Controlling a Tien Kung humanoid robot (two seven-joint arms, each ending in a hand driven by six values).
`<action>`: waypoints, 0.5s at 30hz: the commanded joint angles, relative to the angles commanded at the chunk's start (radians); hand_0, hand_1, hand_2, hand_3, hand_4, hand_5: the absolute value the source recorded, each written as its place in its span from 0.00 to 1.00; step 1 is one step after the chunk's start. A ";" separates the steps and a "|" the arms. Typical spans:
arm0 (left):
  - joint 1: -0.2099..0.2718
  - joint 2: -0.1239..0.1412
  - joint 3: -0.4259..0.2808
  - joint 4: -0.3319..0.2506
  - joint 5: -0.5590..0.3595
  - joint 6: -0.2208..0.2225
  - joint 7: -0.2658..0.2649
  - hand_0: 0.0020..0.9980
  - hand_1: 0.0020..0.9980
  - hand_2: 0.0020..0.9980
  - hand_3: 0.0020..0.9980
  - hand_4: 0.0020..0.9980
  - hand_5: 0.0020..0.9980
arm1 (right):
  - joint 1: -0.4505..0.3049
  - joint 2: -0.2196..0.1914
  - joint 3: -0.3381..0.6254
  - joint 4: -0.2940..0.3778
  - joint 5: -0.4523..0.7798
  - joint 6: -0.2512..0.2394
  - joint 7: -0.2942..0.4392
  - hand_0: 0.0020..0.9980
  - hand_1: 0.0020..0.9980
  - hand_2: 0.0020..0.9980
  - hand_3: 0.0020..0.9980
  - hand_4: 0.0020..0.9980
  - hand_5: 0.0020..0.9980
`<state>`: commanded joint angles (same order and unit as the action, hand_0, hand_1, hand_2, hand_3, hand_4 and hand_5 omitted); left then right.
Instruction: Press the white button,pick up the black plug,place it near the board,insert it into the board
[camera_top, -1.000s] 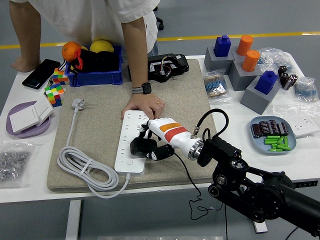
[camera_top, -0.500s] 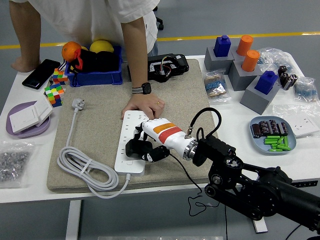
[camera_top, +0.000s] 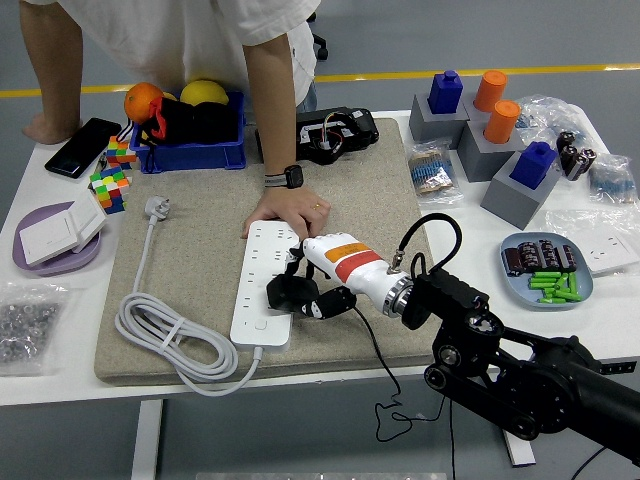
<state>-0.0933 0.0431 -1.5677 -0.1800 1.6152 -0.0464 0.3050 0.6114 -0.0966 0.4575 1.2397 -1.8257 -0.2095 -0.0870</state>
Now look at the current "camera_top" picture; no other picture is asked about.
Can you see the person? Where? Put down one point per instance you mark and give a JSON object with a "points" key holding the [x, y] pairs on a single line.
{"points": [[175, 40]]}

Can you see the blue-grey plate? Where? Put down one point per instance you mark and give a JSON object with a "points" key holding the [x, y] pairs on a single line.
{"points": [[520, 292]]}

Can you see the small white switch panel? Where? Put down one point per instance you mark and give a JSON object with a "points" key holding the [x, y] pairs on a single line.
{"points": [[87, 219]]}

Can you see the orange fruit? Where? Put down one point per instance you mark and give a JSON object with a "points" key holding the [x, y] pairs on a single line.
{"points": [[140, 102]]}

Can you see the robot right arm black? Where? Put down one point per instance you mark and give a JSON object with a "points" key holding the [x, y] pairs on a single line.
{"points": [[525, 380]]}

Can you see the robot right hand white shell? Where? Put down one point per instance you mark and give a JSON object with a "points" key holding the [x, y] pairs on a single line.
{"points": [[355, 265]]}

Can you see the black wristwatch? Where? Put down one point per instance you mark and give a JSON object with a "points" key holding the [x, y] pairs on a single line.
{"points": [[286, 177]]}

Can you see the large clear bag blue resistors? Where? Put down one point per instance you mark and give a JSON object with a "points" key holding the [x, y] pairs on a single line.
{"points": [[550, 112]]}

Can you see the black table control panel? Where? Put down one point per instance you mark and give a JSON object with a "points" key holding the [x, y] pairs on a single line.
{"points": [[620, 367]]}

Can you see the person's left hand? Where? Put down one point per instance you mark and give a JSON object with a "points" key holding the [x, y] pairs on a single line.
{"points": [[295, 209]]}

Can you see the black capacitor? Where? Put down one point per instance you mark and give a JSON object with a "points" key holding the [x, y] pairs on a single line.
{"points": [[565, 140], [585, 162], [570, 161]]}

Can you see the small yellow fruit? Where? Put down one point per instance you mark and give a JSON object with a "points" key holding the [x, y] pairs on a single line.
{"points": [[170, 96]]}

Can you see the clear bag of metal nuts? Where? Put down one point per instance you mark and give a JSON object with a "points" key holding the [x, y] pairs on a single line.
{"points": [[27, 330]]}

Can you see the blue plastic bin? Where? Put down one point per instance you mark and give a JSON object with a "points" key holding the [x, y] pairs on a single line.
{"points": [[200, 155]]}

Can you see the orange cylinder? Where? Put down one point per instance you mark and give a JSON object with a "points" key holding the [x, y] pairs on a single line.
{"points": [[490, 90], [501, 122]]}

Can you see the person's right hand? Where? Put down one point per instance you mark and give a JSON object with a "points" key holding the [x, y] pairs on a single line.
{"points": [[50, 131]]}

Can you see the clear plastic bag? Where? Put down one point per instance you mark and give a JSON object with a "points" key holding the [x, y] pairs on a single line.
{"points": [[565, 222]]}

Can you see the white power strip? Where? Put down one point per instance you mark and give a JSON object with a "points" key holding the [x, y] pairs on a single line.
{"points": [[257, 330]]}

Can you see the person's left forearm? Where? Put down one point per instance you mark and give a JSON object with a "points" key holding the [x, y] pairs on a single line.
{"points": [[272, 105]]}

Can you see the black office chair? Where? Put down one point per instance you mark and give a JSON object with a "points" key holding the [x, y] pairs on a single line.
{"points": [[321, 45]]}

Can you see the person's right forearm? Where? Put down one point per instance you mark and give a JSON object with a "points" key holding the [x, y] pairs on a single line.
{"points": [[52, 60]]}

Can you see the clear bag of taped resistors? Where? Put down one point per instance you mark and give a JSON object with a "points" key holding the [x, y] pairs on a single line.
{"points": [[431, 172]]}

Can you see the grey block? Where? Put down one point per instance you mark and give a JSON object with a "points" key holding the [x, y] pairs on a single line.
{"points": [[470, 111], [477, 160], [430, 127], [510, 205]]}

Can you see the green battery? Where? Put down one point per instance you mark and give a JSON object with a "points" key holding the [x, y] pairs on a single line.
{"points": [[541, 286], [554, 295], [550, 291], [571, 296], [562, 281], [550, 300], [542, 282], [572, 282], [545, 275]]}

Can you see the blue peg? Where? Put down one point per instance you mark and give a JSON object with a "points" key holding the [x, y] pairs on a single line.
{"points": [[532, 167], [445, 92]]}

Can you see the grey-brown mat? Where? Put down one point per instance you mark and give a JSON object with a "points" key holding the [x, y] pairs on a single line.
{"points": [[360, 200]]}

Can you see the black and red pouch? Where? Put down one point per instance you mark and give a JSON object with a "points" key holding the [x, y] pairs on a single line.
{"points": [[200, 122]]}

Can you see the colourful puzzle cube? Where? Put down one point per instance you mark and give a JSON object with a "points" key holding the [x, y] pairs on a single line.
{"points": [[111, 192], [120, 152]]}

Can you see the small clear bag blue resistors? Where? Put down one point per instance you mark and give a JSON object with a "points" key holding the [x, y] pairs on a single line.
{"points": [[612, 182]]}

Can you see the white wall socket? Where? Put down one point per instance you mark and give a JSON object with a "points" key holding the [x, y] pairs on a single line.
{"points": [[607, 252]]}

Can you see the black plug adapter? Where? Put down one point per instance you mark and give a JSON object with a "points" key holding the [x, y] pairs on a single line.
{"points": [[287, 295]]}

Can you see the purple plate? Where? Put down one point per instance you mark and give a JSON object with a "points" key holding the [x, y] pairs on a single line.
{"points": [[65, 267]]}

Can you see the black smartphone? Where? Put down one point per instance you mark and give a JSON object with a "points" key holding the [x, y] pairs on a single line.
{"points": [[80, 147]]}

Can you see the large white switch panel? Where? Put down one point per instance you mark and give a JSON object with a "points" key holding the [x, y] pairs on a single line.
{"points": [[47, 240]]}

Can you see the large yellow lemon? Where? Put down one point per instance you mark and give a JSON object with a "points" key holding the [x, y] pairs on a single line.
{"points": [[202, 93]]}

